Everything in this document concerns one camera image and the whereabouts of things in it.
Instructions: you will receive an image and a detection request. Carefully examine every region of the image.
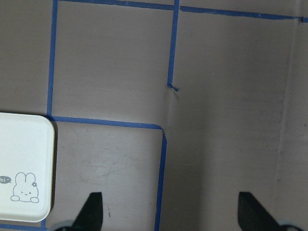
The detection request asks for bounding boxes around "beige plastic tray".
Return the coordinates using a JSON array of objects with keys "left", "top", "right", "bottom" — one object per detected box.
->
[{"left": 0, "top": 113, "right": 55, "bottom": 222}]

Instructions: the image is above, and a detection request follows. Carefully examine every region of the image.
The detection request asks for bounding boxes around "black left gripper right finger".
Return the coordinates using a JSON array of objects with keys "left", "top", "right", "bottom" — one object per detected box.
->
[{"left": 237, "top": 192, "right": 286, "bottom": 231}]

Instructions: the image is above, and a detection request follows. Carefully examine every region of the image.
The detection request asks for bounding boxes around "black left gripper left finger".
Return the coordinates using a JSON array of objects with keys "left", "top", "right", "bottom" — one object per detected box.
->
[{"left": 72, "top": 192, "right": 103, "bottom": 231}]

